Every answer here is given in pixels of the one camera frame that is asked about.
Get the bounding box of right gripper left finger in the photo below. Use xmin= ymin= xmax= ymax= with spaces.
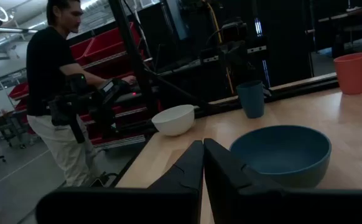
xmin=35 ymin=139 xmax=205 ymax=224

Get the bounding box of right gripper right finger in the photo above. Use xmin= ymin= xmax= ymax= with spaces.
xmin=203 ymin=138 xmax=362 ymax=224

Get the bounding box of dark blue bowl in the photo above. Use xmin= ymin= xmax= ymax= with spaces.
xmin=230 ymin=124 xmax=332 ymax=189

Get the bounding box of white bowl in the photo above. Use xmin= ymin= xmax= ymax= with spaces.
xmin=151 ymin=104 xmax=196 ymax=137

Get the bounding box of dark blue cup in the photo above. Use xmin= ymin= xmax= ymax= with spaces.
xmin=236 ymin=80 xmax=266 ymax=119

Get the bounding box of orange cup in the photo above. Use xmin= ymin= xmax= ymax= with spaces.
xmin=333 ymin=52 xmax=362 ymax=95

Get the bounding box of metal shelf rack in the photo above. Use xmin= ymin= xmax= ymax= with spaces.
xmin=8 ymin=21 xmax=163 ymax=150

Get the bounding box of background robot station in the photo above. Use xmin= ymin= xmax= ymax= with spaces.
xmin=199 ymin=17 xmax=269 ymax=74

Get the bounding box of red storage bin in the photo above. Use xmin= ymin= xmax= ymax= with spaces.
xmin=83 ymin=22 xmax=142 ymax=65
xmin=8 ymin=82 xmax=29 ymax=100
xmin=70 ymin=37 xmax=95 ymax=66

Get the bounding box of grey rolling cart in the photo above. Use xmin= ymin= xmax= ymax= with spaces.
xmin=0 ymin=108 xmax=35 ymax=150

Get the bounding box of person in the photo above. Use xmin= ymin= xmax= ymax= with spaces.
xmin=26 ymin=0 xmax=137 ymax=187

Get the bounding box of wooden work table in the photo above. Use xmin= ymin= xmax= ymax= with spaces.
xmin=305 ymin=2 xmax=362 ymax=58

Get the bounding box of black table edge rail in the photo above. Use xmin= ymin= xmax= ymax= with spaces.
xmin=193 ymin=72 xmax=362 ymax=119

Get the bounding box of black table frame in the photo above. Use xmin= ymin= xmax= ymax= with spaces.
xmin=108 ymin=0 xmax=215 ymax=118

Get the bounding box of yellow cable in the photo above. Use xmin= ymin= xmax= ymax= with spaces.
xmin=206 ymin=1 xmax=235 ymax=94

